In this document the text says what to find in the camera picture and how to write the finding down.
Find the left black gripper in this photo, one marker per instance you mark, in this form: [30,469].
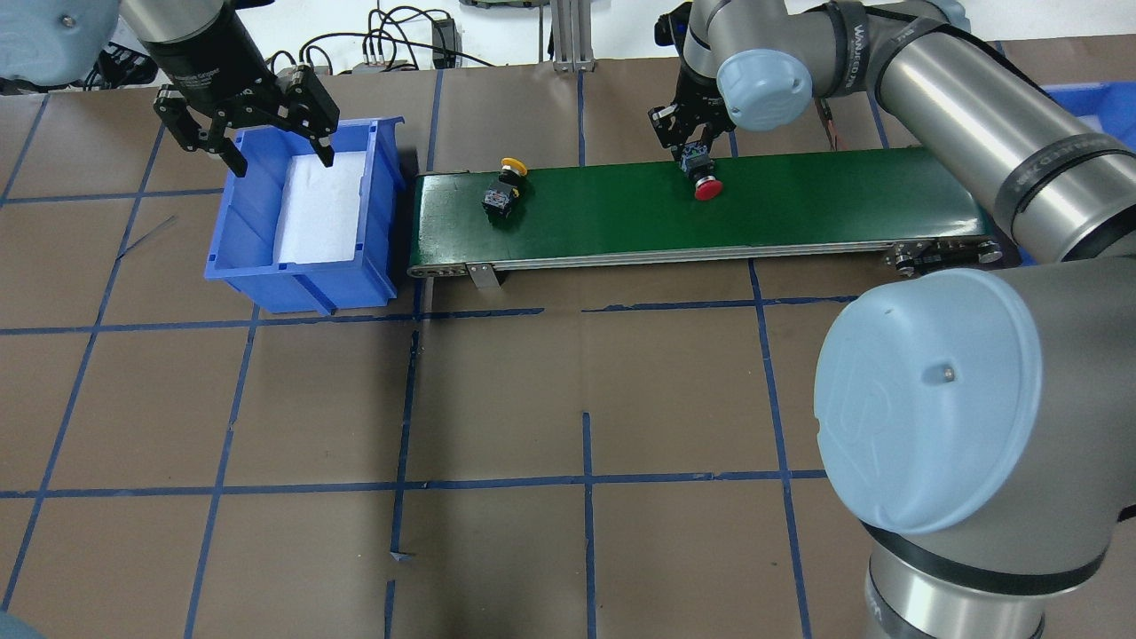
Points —
[202,64]

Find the blue plastic bin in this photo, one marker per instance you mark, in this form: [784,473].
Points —
[241,251]
[1106,107]

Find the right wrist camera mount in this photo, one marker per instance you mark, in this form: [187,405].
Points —
[671,27]

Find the aluminium frame post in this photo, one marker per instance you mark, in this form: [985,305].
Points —
[571,32]

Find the white foam pad left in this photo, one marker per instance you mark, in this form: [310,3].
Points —
[319,213]

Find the black power adapter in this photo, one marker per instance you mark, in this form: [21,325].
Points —
[445,45]

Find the right blue plastic bin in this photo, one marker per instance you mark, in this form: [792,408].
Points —
[1106,107]

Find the yellow push button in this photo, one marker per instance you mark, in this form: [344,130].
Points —
[501,197]

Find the green conveyor belt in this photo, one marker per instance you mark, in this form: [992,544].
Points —
[648,213]

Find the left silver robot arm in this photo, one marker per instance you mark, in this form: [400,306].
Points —
[48,45]

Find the red push button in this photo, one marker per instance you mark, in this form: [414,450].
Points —
[698,166]

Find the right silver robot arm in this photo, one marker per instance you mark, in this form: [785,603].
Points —
[978,423]

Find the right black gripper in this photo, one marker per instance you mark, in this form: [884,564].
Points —
[693,96]

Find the left blue plastic bin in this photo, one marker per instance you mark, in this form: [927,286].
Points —
[241,251]

